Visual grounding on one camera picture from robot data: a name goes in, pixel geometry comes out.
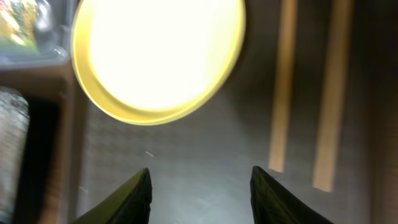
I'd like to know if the black plastic tray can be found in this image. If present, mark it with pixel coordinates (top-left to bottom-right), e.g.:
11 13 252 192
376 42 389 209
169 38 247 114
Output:
10 93 60 223

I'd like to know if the green yellow snack wrapper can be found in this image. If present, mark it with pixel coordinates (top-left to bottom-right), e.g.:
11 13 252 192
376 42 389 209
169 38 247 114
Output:
1 0 38 54

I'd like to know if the clear plastic bin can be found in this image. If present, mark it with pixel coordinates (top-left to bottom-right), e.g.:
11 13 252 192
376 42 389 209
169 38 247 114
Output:
1 0 78 70

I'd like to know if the wooden chopstick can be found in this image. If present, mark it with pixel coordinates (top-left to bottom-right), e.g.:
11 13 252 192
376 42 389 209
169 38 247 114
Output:
313 0 354 192
269 0 298 172

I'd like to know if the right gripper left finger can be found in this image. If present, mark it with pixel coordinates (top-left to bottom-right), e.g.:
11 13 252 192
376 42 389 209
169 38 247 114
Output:
72 168 152 224

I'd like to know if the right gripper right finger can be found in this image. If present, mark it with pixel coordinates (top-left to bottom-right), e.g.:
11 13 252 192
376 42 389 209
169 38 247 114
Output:
250 166 331 224

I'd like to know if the yellow plate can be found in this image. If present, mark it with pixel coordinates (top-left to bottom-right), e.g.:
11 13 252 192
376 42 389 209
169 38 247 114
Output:
71 0 246 126

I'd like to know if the dark brown serving tray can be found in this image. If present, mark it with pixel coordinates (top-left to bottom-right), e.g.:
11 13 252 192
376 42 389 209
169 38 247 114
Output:
76 1 397 223

